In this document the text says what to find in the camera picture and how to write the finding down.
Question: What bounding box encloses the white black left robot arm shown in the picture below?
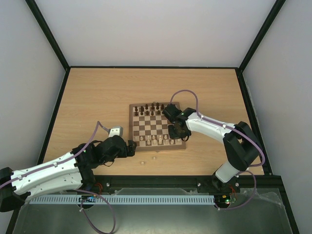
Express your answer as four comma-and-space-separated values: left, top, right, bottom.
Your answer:
0, 135, 137, 212

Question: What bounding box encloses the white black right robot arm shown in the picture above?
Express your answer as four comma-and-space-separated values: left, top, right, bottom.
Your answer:
162, 103, 263, 191

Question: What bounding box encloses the wooden chess board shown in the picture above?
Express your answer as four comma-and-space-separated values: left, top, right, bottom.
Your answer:
129, 102, 186, 152

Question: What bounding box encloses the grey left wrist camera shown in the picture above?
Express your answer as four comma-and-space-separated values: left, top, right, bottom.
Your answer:
108, 126, 123, 137

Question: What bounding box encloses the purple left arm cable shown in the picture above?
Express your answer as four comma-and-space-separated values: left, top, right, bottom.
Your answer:
0, 121, 117, 234

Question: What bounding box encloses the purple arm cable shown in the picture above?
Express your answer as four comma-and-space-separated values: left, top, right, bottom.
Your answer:
170, 89, 266, 211
0, 121, 117, 234

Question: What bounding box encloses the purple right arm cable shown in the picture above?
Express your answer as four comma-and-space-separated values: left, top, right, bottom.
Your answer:
170, 89, 266, 211

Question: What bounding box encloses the black front mounting rail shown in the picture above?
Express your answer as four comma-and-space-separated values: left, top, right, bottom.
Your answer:
24, 174, 283, 195

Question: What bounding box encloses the light blue slotted cable duct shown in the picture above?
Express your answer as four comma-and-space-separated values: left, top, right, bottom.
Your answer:
30, 195, 215, 205

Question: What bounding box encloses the black left frame post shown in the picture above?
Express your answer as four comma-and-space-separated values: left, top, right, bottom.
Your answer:
25, 0, 70, 71

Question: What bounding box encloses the black frame post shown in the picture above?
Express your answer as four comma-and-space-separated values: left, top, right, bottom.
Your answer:
239, 0, 286, 71
25, 0, 70, 71

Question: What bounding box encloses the black right frame post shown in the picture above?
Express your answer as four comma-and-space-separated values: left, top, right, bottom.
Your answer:
239, 0, 286, 71

